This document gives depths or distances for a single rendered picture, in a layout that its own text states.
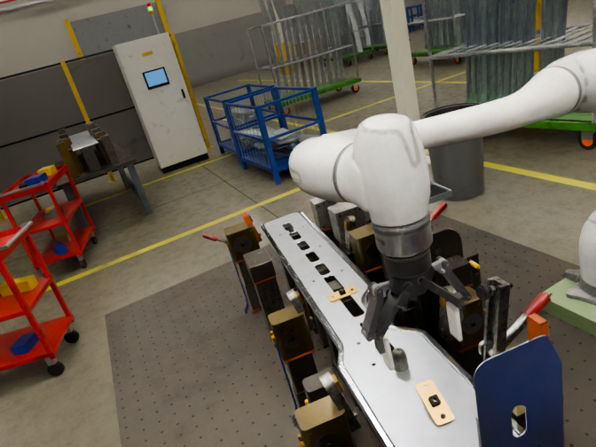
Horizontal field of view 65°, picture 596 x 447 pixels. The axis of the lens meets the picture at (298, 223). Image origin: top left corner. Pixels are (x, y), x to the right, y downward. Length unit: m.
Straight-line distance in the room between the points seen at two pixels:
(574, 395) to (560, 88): 0.78
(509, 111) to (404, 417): 0.60
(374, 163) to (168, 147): 7.19
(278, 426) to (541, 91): 1.07
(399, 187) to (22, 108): 7.99
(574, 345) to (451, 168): 2.70
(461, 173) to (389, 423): 3.31
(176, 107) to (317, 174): 7.03
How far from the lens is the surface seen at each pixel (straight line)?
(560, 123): 5.06
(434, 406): 0.96
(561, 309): 1.65
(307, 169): 0.79
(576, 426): 1.38
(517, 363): 0.60
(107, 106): 8.45
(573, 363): 1.53
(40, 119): 8.47
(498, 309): 0.92
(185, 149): 7.84
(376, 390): 1.03
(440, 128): 0.91
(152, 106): 7.70
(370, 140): 0.67
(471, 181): 4.17
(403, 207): 0.69
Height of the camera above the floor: 1.72
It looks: 23 degrees down
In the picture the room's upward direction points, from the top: 15 degrees counter-clockwise
